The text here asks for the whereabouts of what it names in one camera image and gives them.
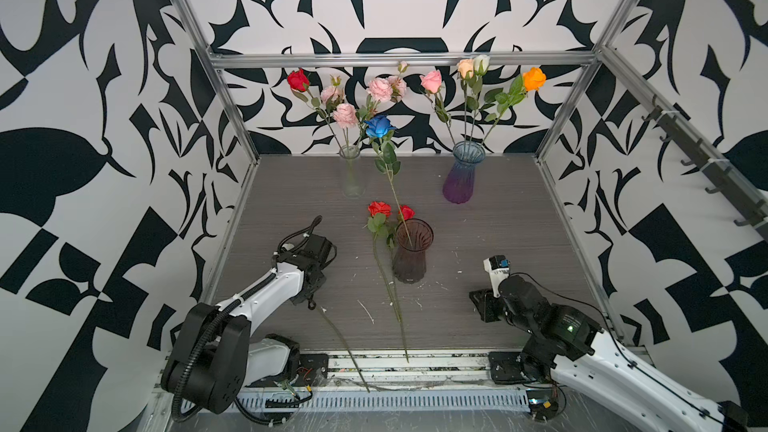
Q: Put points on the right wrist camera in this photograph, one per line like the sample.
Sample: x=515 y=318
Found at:
x=498 y=269

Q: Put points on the blue purple glass vase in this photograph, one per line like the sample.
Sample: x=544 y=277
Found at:
x=458 y=187

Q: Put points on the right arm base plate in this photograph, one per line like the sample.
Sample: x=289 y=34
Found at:
x=512 y=368

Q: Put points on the pink peony stem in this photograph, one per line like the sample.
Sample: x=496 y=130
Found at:
x=391 y=89

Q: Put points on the peach artificial rose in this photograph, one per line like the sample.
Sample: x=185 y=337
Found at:
x=465 y=70

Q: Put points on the orange artificial rose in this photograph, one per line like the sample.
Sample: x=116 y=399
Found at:
x=505 y=100

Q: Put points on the red artificial rose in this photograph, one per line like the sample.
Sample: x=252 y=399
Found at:
x=300 y=87
x=397 y=218
x=382 y=224

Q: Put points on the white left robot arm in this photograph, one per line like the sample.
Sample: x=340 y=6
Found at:
x=234 y=321

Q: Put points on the clear ribbed glass vase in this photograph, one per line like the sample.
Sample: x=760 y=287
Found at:
x=352 y=185

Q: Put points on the aluminium front rail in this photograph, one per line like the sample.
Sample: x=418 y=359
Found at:
x=408 y=369

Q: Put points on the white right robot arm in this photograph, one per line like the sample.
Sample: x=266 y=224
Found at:
x=566 y=347

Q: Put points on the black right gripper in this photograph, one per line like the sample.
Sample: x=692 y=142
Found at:
x=484 y=306

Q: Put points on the pink carnation spray stem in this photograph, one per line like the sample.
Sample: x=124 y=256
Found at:
x=342 y=111

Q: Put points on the white artificial rose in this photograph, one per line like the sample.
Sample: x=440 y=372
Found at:
x=480 y=66
x=340 y=336

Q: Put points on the white cable duct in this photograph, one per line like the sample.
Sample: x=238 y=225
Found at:
x=392 y=401

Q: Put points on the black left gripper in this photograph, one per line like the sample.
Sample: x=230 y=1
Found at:
x=304 y=294

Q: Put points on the blue artificial rose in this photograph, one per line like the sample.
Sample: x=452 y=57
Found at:
x=379 y=131

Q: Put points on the wall hook rail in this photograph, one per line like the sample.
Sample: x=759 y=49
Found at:
x=723 y=175

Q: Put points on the light pink artificial rose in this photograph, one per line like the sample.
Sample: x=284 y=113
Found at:
x=432 y=85

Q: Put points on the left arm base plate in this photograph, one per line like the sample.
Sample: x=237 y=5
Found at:
x=308 y=369

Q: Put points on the dark red glass vase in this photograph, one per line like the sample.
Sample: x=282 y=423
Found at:
x=413 y=239

